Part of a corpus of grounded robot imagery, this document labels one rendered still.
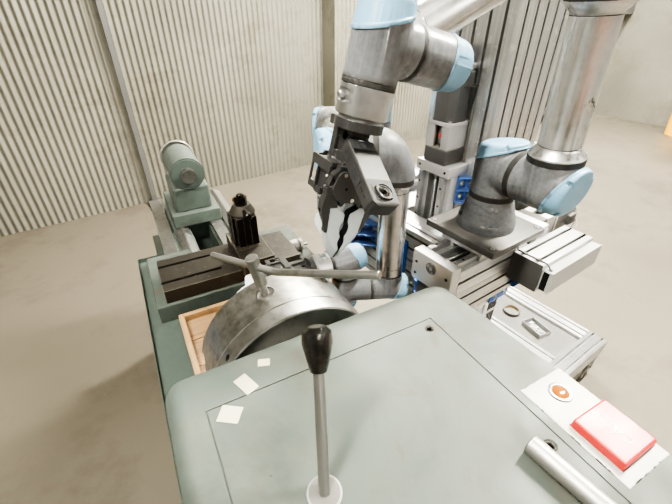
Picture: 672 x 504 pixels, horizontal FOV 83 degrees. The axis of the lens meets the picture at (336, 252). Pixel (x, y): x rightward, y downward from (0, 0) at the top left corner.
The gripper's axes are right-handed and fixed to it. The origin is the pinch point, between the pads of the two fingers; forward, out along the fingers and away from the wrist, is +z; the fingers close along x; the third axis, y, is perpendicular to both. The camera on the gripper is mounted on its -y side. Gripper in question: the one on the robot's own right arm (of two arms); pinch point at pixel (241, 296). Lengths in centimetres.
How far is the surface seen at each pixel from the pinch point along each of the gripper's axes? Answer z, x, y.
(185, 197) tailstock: 0, -9, 87
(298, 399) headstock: 3.8, 18.1, -45.0
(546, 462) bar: -15, 20, -65
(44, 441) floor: 84, -108, 76
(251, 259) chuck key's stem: 1.5, 24.3, -21.5
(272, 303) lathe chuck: -0.4, 16.0, -24.0
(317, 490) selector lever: 6, 18, -56
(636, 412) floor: -169, -108, -44
